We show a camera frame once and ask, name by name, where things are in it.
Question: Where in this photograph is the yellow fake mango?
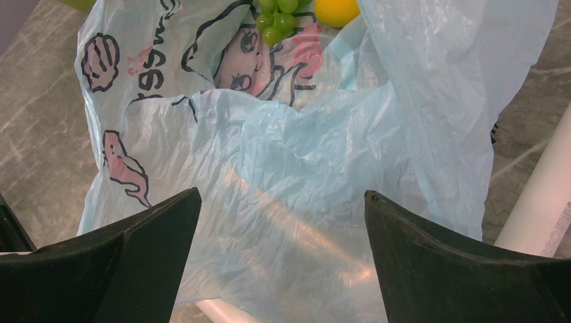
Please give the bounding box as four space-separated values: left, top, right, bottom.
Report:
314 0 360 28

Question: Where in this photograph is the hex key set orange holder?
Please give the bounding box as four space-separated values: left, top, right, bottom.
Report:
490 124 498 144

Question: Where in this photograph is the green fake grape bunch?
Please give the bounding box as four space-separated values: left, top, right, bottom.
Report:
256 0 312 47

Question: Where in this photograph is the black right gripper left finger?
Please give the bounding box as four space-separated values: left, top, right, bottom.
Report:
1 188 201 322

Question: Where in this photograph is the white PVC pipe frame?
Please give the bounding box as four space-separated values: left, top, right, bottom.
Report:
197 112 570 322

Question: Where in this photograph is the lime green plastic basin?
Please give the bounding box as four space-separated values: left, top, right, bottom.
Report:
59 0 96 13

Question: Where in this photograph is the light blue printed plastic bag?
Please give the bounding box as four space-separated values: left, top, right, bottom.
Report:
75 1 558 322

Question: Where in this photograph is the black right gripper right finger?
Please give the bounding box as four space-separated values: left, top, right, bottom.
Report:
364 190 570 322

